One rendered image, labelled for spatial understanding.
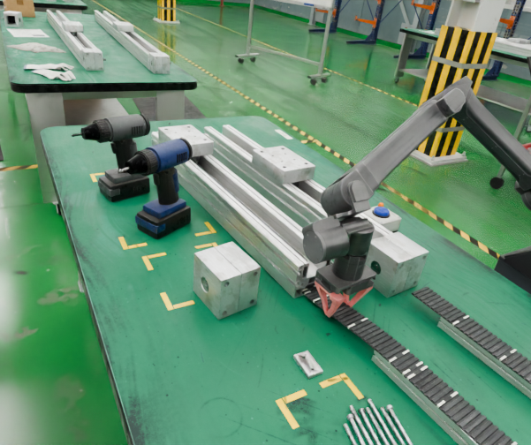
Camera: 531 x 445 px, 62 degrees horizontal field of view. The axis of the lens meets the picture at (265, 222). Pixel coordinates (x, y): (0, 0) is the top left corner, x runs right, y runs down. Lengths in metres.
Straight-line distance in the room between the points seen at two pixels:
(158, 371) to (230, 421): 0.15
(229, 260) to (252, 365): 0.20
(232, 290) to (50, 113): 1.86
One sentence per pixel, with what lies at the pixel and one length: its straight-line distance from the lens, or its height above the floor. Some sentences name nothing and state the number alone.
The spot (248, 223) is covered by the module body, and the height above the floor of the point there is 0.86.
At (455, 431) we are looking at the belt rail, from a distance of 0.80.
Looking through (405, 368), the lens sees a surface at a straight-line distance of 0.82.
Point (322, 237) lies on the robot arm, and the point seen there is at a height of 1.00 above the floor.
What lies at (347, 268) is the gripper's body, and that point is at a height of 0.92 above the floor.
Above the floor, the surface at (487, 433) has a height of 0.81.
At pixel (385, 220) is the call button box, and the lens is 1.17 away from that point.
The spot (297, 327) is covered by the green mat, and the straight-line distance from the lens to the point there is 0.87.
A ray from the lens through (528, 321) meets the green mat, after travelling 1.11.
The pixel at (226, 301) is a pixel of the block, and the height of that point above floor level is 0.82.
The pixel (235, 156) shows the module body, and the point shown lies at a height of 0.84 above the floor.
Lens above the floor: 1.37
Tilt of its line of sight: 30 degrees down
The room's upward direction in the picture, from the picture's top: 7 degrees clockwise
